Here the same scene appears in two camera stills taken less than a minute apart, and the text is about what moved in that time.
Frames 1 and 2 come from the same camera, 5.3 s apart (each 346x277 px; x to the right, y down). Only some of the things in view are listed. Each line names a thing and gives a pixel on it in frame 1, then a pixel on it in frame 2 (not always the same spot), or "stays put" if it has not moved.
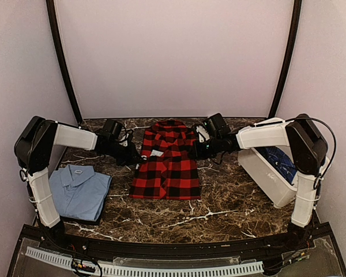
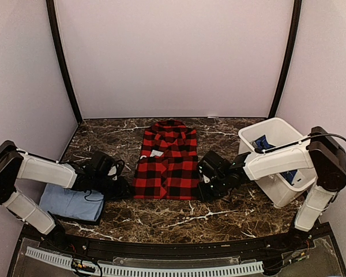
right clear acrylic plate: x=323 y=261 stays put
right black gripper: x=198 y=154 to x=205 y=196
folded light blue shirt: x=79 y=192 stays put
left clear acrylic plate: x=28 y=266 stays put
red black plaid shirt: x=169 y=168 stays put
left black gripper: x=131 y=158 to x=121 y=193
